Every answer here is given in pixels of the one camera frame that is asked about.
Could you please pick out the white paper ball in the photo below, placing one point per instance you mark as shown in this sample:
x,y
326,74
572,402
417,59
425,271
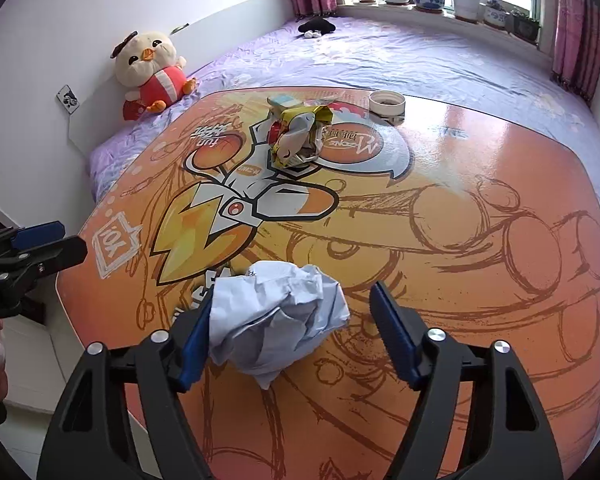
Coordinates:
x,y
280,320

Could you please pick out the crumpled yellow snack wrapper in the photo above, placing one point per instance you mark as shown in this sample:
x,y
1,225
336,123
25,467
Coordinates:
x,y
297,135

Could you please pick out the low white blue plant pot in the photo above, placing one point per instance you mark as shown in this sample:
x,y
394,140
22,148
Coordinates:
x,y
495,17

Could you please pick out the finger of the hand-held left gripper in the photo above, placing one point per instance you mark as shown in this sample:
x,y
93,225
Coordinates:
x,y
37,235
65,255

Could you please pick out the plain white plant pot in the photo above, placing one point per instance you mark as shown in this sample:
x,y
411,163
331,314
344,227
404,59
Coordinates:
x,y
466,7

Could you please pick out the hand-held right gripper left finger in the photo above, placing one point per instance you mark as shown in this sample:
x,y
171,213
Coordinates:
x,y
197,345

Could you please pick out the white tape roll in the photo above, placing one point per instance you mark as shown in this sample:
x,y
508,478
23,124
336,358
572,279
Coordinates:
x,y
387,105

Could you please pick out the black white wall sticker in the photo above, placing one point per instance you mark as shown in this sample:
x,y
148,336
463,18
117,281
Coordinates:
x,y
67,99

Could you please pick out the small pale box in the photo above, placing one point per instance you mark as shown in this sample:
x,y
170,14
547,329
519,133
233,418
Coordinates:
x,y
282,101

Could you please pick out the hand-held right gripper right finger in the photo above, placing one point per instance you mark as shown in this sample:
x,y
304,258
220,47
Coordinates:
x,y
395,335

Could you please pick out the dark plant pot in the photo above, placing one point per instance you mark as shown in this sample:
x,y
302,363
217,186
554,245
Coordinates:
x,y
525,30

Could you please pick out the black cloth item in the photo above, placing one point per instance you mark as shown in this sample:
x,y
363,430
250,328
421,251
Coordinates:
x,y
317,26

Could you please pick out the chick plush toy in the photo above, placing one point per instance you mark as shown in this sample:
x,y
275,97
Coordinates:
x,y
152,77

